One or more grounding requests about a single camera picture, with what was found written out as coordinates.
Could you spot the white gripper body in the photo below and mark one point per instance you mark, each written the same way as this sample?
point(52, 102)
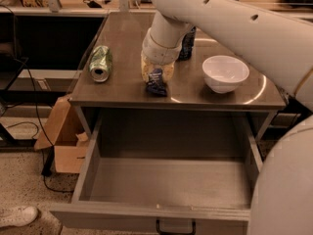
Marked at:
point(158, 53)

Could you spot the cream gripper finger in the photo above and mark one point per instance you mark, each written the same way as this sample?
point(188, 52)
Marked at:
point(167, 72)
point(146, 67)

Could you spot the dark blue rxbar wrapper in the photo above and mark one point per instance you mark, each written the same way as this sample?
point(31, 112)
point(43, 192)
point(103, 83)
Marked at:
point(155, 84)

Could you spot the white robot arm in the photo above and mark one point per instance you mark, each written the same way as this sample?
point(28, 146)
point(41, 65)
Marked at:
point(281, 48)

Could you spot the grey metal counter cabinet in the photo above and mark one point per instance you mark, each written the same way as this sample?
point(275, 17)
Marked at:
point(188, 101)

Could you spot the grey open drawer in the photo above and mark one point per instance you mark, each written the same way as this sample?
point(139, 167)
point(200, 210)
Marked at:
point(134, 174)

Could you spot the blue pepsi can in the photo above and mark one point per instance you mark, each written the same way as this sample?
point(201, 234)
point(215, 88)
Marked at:
point(187, 45)

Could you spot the green crushed soda can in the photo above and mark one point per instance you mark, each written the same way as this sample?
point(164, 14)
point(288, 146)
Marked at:
point(100, 66)

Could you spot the white ceramic bowl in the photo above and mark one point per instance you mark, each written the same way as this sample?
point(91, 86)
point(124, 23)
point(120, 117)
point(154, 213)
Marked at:
point(224, 74)

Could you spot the brown cardboard box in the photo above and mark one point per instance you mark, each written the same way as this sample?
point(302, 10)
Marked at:
point(64, 138)

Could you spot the white sneaker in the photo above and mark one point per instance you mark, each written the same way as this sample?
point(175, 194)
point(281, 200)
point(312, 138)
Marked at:
point(18, 216)

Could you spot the black drawer handle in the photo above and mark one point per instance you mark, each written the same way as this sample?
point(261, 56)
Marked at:
point(166, 227)

